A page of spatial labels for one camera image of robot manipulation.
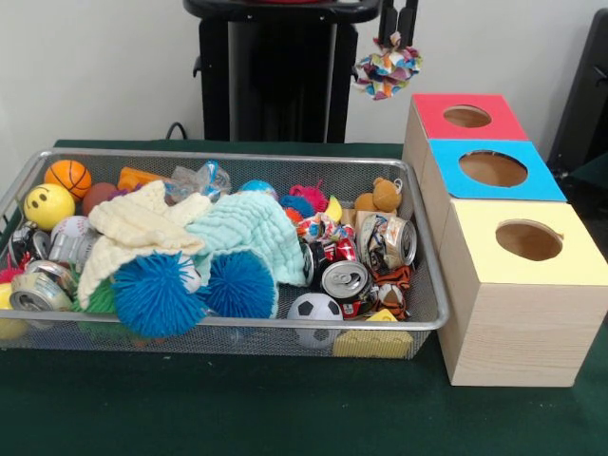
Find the yellow smiley ball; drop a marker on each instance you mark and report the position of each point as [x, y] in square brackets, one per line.
[47, 206]

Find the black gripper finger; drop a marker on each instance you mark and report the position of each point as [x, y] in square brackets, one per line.
[407, 21]
[388, 21]

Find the orange toy basketball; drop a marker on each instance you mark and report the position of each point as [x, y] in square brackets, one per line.
[69, 178]

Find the colourful patchwork cloth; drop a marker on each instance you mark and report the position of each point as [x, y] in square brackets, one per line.
[387, 71]

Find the crushed silver soda can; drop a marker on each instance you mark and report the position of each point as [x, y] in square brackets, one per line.
[387, 240]

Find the blue fuzzy ball with eye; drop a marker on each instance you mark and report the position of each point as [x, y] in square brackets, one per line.
[157, 294]

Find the black upright panel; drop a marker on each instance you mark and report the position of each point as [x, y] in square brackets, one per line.
[584, 95]

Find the cream knitted cloth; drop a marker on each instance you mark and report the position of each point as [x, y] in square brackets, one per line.
[133, 228]

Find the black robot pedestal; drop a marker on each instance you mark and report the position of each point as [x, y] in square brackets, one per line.
[285, 71]

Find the wooden box with three holes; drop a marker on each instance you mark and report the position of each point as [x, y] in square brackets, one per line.
[513, 342]

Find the mint knitted cloth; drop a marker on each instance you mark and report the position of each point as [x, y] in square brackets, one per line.
[256, 233]

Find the metal mesh bin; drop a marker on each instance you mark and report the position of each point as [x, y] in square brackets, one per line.
[285, 339]

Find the crushed red soda can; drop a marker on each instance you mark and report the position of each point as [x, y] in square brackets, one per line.
[347, 285]

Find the dark green table cloth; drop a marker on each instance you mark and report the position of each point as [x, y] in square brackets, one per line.
[589, 190]
[285, 408]

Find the black and white soccer ball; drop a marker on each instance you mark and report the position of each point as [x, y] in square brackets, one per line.
[316, 309]

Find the blue spiky ball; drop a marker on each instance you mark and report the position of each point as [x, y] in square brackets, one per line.
[242, 285]

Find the brown teddy bear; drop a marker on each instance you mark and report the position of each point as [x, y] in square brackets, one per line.
[380, 197]

